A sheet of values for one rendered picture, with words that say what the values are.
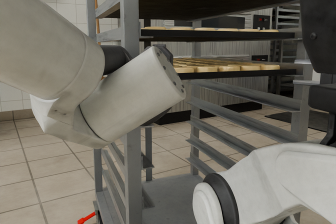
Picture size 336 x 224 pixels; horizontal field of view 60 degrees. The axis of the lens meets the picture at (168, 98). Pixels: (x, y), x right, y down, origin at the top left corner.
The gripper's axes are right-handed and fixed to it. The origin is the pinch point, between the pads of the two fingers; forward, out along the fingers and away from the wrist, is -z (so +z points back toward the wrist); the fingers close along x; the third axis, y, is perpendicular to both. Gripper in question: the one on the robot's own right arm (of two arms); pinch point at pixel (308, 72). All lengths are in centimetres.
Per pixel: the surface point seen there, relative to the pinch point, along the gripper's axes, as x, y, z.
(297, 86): -4.3, -5.4, -3.6
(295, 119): -12.9, -5.4, -3.4
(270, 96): -8.4, -9.9, -11.9
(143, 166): -19.2, 31.0, -23.4
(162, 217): -54, 0, -44
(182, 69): 0.8, 20.8, -20.9
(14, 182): -69, 8, -145
